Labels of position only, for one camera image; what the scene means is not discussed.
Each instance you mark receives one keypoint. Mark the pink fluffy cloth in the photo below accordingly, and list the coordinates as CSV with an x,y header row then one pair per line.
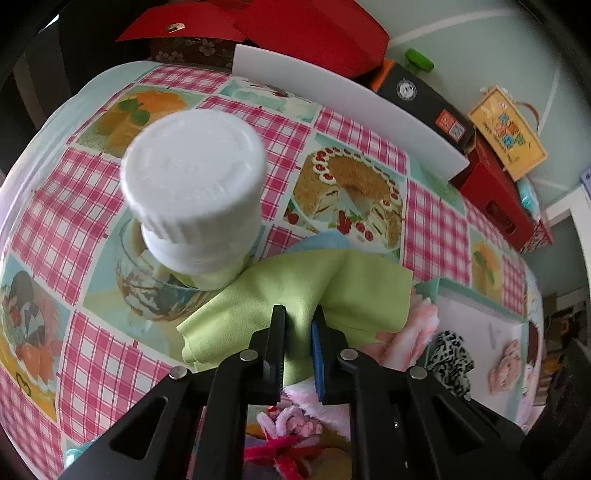
x,y
398,351

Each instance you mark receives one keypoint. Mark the red gift bag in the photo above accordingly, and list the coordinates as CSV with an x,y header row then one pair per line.
x,y
339,36

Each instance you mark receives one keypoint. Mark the white teal rimmed tray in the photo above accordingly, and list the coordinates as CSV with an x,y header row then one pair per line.
x,y
486,327

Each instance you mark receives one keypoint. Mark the yellow carton with handle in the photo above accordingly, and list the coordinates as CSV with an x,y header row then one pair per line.
x,y
512,130

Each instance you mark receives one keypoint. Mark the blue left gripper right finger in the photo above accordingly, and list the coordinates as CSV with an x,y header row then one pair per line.
x,y
318,360

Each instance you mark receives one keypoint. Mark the pink scrunchie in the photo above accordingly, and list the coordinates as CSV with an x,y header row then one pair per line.
x,y
504,376

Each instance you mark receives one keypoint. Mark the leopard print scrunchie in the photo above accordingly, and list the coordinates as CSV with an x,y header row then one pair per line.
x,y
450,363

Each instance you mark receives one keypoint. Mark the patchwork dessert print tablecloth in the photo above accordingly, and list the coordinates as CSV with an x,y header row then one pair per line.
x,y
88,317

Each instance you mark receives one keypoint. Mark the pink patterned box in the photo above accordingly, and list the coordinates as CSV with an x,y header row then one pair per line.
x,y
540,237

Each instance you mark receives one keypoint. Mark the light blue wipes pack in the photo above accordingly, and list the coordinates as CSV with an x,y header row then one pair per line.
x,y
529,198

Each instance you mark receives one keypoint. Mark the dark floral box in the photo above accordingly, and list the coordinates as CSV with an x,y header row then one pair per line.
x,y
196,51

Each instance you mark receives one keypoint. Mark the white cap supplement bottle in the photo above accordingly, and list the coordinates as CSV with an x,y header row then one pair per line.
x,y
193,181

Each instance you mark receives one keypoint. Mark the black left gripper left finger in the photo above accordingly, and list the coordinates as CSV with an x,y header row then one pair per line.
x,y
273,358

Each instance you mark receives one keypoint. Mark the green microfiber cloth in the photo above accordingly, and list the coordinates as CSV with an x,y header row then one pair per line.
x,y
361,294

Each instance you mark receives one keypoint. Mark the pink red chenille flower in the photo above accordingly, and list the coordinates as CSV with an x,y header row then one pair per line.
x,y
291,439

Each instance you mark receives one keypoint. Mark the red cardboard box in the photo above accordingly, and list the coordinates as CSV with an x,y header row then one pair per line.
x,y
493,192

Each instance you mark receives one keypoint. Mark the black rectangular box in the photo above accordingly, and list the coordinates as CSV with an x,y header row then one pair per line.
x,y
393,82

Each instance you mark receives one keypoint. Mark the white long board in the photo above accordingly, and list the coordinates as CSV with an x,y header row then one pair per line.
x,y
353,101

